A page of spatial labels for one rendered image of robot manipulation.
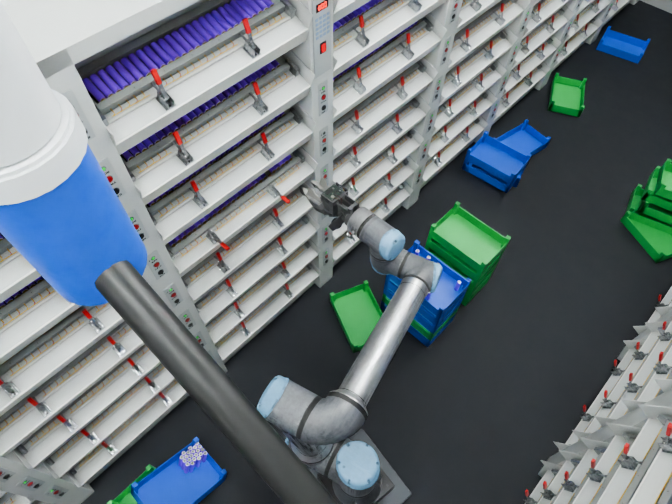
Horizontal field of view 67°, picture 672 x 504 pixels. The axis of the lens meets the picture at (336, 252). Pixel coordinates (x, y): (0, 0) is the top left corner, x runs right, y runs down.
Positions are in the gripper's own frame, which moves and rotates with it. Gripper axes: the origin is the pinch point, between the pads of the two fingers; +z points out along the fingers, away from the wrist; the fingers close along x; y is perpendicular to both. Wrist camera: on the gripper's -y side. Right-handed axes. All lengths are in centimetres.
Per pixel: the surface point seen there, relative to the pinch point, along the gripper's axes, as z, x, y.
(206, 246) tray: 12.7, 35.4, -9.2
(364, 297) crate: -8, -24, -98
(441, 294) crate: -42, -35, -67
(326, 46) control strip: 10.0, -19.0, 38.1
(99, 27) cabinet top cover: 11, 40, 71
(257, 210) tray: 12.0, 14.0, -9.5
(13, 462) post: 11, 118, -36
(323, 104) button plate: 10.5, -17.5, 17.7
